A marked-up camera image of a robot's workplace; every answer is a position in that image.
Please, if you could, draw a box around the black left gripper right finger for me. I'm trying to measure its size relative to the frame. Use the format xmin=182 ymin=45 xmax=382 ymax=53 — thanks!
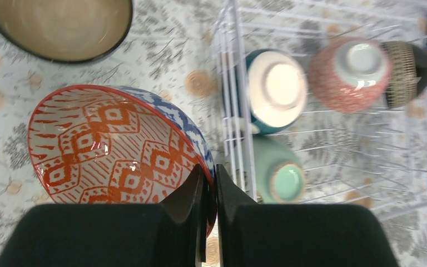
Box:
xmin=216 ymin=165 xmax=398 ymax=266

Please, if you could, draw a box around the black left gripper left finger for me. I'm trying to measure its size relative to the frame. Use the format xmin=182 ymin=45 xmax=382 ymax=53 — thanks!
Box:
xmin=0 ymin=165 xmax=209 ymax=266

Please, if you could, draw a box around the blue white patterned bowl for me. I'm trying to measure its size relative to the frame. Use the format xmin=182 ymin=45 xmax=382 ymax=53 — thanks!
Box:
xmin=27 ymin=85 xmax=216 ymax=239

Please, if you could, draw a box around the dark teal floral bowl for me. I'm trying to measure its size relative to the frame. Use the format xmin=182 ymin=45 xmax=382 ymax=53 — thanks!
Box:
xmin=0 ymin=1 xmax=134 ymax=64

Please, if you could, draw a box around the mint green bowl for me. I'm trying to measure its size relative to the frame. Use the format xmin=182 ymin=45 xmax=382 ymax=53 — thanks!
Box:
xmin=253 ymin=136 xmax=305 ymax=204

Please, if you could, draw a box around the teal and cream bowl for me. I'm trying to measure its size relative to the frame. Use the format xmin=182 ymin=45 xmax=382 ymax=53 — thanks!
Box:
xmin=239 ymin=49 xmax=309 ymax=135

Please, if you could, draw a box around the floral tablecloth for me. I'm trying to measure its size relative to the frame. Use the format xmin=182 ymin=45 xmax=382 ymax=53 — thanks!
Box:
xmin=0 ymin=1 xmax=427 ymax=266

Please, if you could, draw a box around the red patterned bowl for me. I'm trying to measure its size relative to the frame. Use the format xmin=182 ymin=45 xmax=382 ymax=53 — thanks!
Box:
xmin=307 ymin=37 xmax=392 ymax=113

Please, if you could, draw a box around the black gold-rimmed bowl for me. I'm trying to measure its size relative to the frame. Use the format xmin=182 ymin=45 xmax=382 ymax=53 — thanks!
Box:
xmin=380 ymin=41 xmax=427 ymax=109

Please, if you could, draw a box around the white wire dish rack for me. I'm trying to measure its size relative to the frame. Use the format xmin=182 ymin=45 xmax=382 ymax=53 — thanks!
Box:
xmin=213 ymin=1 xmax=427 ymax=223

